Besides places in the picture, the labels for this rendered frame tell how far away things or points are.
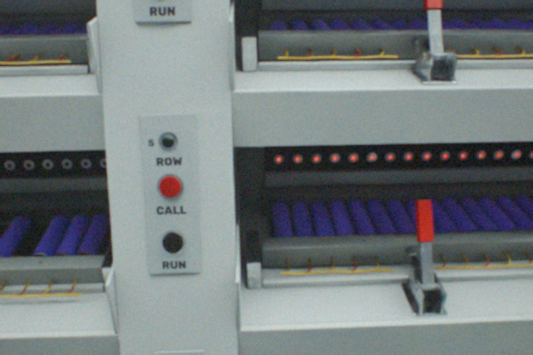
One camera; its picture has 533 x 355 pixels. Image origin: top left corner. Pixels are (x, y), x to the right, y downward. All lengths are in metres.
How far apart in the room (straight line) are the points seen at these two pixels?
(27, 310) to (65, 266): 0.05
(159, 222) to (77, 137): 0.09
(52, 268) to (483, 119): 0.38
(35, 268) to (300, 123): 0.26
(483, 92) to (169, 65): 0.24
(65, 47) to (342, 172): 0.30
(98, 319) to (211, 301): 0.10
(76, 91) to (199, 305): 0.19
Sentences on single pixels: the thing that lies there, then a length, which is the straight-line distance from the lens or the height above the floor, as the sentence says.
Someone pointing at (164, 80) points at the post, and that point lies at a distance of 0.38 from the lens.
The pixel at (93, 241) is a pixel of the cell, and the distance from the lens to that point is 0.50.
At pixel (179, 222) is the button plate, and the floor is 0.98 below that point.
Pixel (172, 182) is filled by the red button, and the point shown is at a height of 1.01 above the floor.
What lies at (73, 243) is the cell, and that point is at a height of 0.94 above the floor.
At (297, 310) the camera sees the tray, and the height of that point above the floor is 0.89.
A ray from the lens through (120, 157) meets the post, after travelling 0.39.
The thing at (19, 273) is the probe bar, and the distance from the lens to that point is 0.48.
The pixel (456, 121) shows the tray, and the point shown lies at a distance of 0.42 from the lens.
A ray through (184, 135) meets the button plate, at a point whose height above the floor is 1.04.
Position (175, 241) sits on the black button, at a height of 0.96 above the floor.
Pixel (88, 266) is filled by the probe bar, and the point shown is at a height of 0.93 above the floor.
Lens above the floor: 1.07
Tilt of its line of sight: 9 degrees down
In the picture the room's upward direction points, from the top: 1 degrees counter-clockwise
